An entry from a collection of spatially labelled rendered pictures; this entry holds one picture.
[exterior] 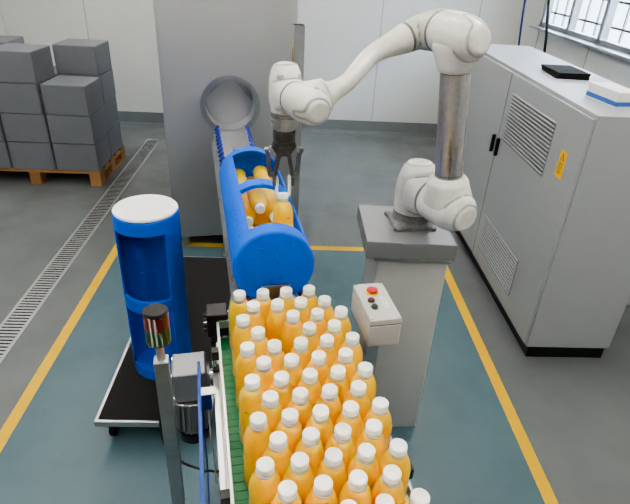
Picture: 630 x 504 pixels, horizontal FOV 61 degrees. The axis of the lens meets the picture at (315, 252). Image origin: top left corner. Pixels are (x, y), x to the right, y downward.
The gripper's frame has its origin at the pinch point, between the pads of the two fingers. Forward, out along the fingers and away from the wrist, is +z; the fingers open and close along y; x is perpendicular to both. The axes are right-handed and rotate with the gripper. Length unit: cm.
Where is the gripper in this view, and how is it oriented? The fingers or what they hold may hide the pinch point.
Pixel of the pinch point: (283, 186)
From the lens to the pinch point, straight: 187.3
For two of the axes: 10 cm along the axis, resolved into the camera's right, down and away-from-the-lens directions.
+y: -9.8, 0.6, -2.0
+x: 2.0, 5.0, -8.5
